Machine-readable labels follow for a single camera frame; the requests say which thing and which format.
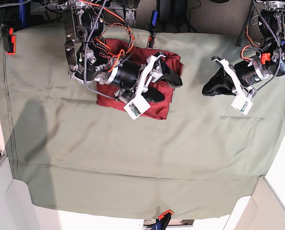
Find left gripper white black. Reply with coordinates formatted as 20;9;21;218
202;54;272;96

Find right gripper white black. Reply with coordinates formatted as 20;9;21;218
108;54;183;103

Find red T-shirt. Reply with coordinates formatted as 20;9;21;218
96;38;183;120

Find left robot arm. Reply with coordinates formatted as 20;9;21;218
202;0;285;98

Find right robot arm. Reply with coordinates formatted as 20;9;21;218
64;0;183;104

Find blue clamp top centre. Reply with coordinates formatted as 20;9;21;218
146;10;158;49

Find black power adapters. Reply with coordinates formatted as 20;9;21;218
156;0;188;23

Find green table cloth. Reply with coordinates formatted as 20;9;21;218
0;24;285;219

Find orange clamp bottom centre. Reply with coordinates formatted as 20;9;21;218
151;209;174;230

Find orange clamp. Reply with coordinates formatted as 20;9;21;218
3;26;16;55
151;209;174;230

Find orange clamp top left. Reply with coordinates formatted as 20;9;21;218
3;26;16;55

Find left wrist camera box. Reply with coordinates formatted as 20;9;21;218
231;95;253;115

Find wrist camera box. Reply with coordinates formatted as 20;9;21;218
231;95;253;115
124;95;151;120

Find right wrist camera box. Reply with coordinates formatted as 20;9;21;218
124;95;151;120

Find aluminium table leg bracket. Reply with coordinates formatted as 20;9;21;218
125;8;136;28

